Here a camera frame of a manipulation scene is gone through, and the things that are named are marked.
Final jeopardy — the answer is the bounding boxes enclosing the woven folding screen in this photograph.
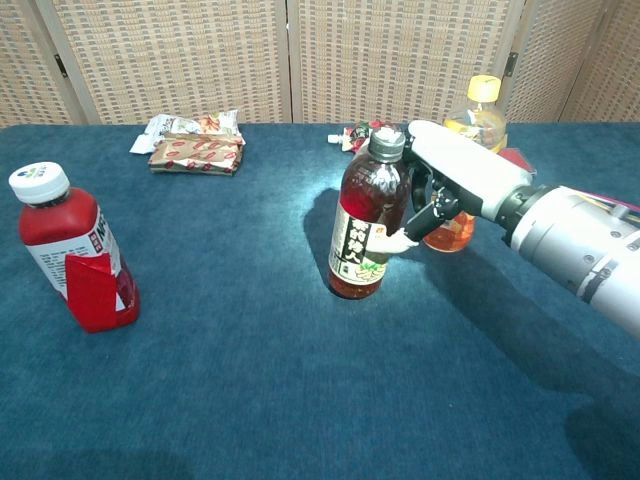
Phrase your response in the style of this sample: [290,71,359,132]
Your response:
[0,0,640,129]

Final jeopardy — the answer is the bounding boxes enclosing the red juice bottle white cap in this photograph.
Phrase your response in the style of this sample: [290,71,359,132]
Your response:
[8,161,142,334]

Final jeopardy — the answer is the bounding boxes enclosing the red flat box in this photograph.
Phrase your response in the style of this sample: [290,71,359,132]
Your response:
[498,147,539,176]

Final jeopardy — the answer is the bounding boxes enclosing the brown red-printed snack pack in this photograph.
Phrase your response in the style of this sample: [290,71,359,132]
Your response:
[148,132,246,176]

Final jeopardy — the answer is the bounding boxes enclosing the orange tea bottle yellow cap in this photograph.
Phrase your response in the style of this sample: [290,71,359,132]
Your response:
[422,74,509,253]

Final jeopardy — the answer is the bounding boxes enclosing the dark tea bottle green cap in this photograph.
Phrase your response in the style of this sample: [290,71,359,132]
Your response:
[327,127,413,300]

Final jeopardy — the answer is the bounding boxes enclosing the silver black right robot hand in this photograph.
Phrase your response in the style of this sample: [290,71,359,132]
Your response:
[372,119,534,251]

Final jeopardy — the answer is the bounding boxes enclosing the white snack bag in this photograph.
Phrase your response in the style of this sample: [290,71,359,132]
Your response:
[129,109,241,155]

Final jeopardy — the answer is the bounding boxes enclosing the pink spouted drink pouch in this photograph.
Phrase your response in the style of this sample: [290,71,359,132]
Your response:
[327,120,401,154]

